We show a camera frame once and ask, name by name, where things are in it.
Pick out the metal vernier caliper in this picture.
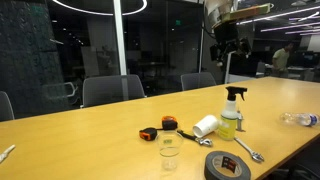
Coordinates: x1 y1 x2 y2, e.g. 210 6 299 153
235 107 247 133

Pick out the white paper cup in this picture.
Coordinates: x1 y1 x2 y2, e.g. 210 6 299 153
192 114 220 139

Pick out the clear plastic water bottle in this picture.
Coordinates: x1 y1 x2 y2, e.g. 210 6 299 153
279 111 320 128

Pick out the white cables bundle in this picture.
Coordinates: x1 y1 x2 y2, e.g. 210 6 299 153
0 144 16 165

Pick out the round ceiling ring light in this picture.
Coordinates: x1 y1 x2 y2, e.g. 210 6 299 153
51 0 149 17

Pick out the black duct tape roll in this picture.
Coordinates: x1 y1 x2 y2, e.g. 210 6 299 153
203 150 252 180

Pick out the person in light shirt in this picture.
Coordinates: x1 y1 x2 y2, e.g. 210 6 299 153
271 41 295 80

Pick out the grey office chair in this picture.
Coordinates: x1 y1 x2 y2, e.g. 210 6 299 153
180 71 217 92
80 73 147 109
0 90 16 123

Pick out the clear plastic cup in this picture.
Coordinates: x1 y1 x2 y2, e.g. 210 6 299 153
154 130 185 172

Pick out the orange tape measure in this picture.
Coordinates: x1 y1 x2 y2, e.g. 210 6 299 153
161 115 179 131

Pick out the spray bottle with yellow label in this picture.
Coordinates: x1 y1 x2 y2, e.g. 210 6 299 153
217 85 249 141

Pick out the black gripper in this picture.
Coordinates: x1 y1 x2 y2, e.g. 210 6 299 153
209 22 253 64

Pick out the silver adjustable wrench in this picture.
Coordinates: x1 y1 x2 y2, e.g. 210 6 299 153
233 136 266 164

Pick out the black handled adjustable wrench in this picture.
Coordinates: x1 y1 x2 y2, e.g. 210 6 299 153
176 129 214 148

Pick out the small black tape measure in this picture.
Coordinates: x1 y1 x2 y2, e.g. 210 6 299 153
138 127 159 141

